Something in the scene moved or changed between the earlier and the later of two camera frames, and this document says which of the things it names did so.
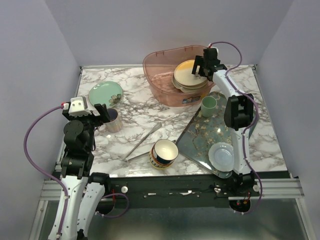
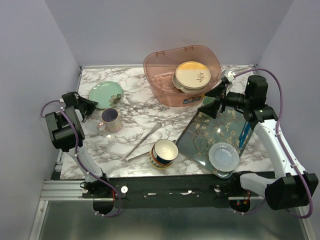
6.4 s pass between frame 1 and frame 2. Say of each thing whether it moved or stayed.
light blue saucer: stayed
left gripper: moved
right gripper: moved
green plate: stayed
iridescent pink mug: stayed
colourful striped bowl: stayed
